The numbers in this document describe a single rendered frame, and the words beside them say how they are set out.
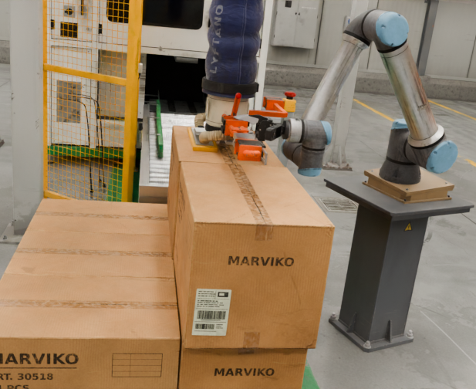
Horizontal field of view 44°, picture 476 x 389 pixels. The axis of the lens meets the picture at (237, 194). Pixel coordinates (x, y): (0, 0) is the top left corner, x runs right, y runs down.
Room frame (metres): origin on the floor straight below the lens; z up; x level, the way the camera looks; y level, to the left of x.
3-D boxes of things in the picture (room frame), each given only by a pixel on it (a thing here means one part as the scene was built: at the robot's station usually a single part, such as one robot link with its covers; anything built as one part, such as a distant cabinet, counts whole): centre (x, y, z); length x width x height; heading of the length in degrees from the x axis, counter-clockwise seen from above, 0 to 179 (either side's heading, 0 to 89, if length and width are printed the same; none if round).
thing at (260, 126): (2.21, -0.10, 1.07); 0.12 x 0.09 x 0.08; 100
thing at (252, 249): (1.82, -0.03, 0.74); 0.60 x 0.40 x 0.40; 11
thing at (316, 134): (2.23, -0.27, 1.07); 0.12 x 0.09 x 0.10; 100
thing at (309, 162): (2.25, -0.27, 0.96); 0.12 x 0.09 x 0.12; 24
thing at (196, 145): (2.41, 0.17, 0.97); 0.34 x 0.10 x 0.05; 10
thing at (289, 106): (3.49, -0.25, 0.50); 0.07 x 0.07 x 1.00; 10
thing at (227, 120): (2.18, 0.04, 1.07); 0.10 x 0.08 x 0.06; 100
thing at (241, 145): (1.84, -0.02, 1.07); 0.08 x 0.07 x 0.05; 10
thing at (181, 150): (2.41, 0.08, 0.75); 0.60 x 0.40 x 0.40; 10
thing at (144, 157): (3.93, 0.67, 0.50); 2.31 x 0.05 x 0.19; 10
